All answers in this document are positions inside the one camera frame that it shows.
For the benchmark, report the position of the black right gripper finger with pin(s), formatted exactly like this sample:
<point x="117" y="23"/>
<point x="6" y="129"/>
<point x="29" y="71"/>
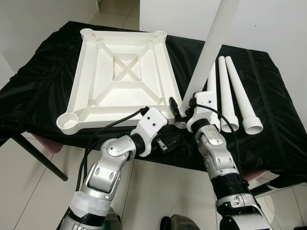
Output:
<point x="175" y="109"/>

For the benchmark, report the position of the white plastic children table top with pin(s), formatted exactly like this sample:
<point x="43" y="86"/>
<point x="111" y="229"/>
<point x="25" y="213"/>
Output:
<point x="120" y="96"/>

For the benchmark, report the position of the white plastic table leg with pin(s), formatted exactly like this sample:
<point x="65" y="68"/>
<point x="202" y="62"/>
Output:
<point x="240" y="96"/>
<point x="223" y="86"/>
<point x="211" y="52"/>
<point x="212" y="81"/>

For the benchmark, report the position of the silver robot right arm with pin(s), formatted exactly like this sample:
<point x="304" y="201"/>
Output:
<point x="216" y="153"/>

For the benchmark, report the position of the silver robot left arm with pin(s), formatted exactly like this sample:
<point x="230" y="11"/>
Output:
<point x="105" y="172"/>

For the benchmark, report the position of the grey robot right leg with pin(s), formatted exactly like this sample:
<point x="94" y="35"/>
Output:
<point x="182" y="224"/>

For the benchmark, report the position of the grey robot leg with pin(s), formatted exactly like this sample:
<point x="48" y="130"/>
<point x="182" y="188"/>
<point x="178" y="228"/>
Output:
<point x="182" y="224"/>
<point x="112" y="220"/>

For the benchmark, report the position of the grey robot left leg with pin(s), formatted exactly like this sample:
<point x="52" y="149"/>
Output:
<point x="112" y="220"/>

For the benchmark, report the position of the black table cloth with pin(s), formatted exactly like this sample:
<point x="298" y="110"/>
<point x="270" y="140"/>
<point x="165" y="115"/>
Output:
<point x="29" y="96"/>

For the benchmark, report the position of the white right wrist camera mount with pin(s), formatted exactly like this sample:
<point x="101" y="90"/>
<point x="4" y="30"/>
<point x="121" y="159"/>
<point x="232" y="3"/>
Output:
<point x="204" y="103"/>

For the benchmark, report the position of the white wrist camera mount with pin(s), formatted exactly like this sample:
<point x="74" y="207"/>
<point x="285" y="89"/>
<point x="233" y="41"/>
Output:
<point x="204" y="103"/>
<point x="153" y="120"/>

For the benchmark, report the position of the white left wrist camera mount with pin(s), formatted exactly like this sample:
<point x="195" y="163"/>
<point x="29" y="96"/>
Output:
<point x="153" y="120"/>

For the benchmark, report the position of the pink table frame corner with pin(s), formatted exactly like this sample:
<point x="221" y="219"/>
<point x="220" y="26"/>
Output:
<point x="259" y="176"/>

